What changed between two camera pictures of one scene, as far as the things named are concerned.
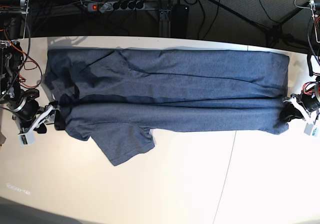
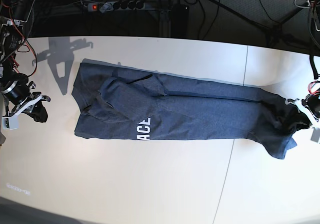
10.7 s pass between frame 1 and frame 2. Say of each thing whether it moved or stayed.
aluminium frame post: stayed
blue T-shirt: moved
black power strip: stayed
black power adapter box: stayed
